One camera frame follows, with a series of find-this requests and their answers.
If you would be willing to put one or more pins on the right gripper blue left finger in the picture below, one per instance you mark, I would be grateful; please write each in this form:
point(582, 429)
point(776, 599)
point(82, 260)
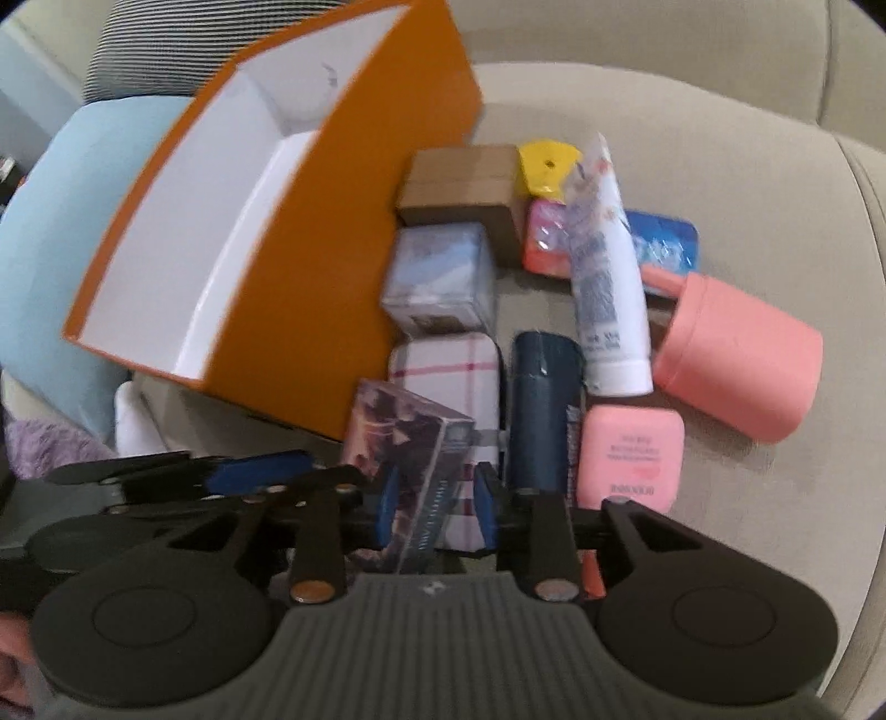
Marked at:
point(386, 506)

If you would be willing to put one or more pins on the yellow tape measure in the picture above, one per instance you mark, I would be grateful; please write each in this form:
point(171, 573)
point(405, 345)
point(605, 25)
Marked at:
point(546, 164)

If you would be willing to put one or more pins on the pink pump lotion bottle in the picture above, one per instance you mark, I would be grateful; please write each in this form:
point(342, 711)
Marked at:
point(630, 452)

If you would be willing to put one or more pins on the plaid glasses case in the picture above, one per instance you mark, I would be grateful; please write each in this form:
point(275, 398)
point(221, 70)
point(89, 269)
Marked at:
point(463, 373)

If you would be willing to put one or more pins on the white sock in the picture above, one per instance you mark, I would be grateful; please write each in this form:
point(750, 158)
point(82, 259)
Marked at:
point(136, 433)

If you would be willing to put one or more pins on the pink cup with lid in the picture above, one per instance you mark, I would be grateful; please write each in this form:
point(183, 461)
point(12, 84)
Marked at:
point(735, 357)

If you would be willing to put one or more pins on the orange cardboard box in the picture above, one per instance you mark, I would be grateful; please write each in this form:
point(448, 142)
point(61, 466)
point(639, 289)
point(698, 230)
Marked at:
point(248, 259)

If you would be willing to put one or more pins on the purple fluffy sleeve forearm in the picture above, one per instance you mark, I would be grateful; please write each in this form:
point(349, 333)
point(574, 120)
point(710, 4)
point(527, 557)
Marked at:
point(37, 447)

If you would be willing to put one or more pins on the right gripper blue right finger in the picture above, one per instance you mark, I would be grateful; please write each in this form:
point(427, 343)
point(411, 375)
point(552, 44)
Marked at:
point(485, 491)

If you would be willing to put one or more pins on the blue floss pick box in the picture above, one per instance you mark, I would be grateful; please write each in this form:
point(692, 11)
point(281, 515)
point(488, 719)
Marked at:
point(668, 244)

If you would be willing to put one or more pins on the purple anime card box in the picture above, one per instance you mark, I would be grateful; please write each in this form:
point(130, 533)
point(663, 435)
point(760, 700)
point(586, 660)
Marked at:
point(391, 426)

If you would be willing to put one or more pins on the brown cardboard box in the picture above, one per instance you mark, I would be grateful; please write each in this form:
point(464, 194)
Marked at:
point(483, 184)

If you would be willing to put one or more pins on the light blue cushion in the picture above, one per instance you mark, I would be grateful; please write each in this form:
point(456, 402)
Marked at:
point(51, 230)

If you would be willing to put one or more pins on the white hand cream tube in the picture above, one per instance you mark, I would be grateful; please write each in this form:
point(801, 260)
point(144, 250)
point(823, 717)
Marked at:
point(610, 306)

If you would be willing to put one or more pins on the person's left hand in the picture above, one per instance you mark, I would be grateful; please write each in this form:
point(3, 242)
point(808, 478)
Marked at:
point(15, 651)

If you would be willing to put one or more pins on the red floss pick box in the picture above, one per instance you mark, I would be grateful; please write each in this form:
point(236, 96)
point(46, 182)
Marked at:
point(546, 245)

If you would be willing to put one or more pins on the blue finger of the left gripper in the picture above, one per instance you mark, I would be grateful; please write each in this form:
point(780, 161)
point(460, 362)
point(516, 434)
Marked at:
point(253, 474)

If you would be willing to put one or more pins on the houndstooth black white cushion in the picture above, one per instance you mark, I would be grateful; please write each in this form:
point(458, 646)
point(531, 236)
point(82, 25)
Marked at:
point(172, 47)

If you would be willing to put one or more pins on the clear plastic cube box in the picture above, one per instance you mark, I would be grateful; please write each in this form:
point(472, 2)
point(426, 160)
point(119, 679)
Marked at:
point(441, 281)

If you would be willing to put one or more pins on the dark blue Clear bottle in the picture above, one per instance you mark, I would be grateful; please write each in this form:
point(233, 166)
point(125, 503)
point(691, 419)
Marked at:
point(545, 414)

